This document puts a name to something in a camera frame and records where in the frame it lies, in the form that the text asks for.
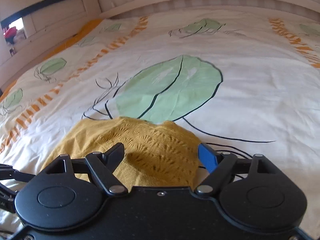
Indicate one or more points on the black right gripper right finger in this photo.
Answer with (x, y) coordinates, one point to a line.
(219, 167)

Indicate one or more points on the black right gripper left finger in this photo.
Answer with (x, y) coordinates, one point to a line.
(102, 167)

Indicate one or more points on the mustard yellow knit garment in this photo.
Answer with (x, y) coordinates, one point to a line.
(155, 155)

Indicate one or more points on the white leaf-print duvet cover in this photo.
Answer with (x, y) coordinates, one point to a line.
(244, 84)

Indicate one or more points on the orange bed sheet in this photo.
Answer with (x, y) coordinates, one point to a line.
(85, 29)

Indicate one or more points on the white blue-trimmed shelf unit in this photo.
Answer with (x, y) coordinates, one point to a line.
(46, 22)

